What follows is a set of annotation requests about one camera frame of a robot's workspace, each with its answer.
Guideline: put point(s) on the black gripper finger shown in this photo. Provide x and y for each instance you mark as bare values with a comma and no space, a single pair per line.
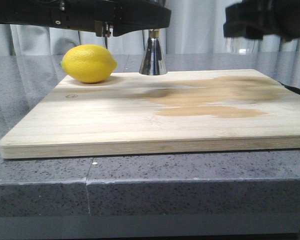
282,18
243,20
136,15

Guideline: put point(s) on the grey curtain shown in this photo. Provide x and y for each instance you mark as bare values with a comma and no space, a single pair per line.
196,27

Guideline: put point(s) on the wooden cutting board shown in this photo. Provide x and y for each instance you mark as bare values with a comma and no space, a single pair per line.
181,111

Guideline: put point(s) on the yellow lemon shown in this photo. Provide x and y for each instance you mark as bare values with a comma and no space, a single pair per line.
88,63

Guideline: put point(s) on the steel double jigger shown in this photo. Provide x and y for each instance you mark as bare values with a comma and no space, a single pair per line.
153,63

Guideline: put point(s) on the small glass beaker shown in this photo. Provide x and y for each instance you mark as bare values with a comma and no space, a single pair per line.
240,45

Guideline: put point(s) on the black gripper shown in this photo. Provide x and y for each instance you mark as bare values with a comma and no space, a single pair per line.
79,15

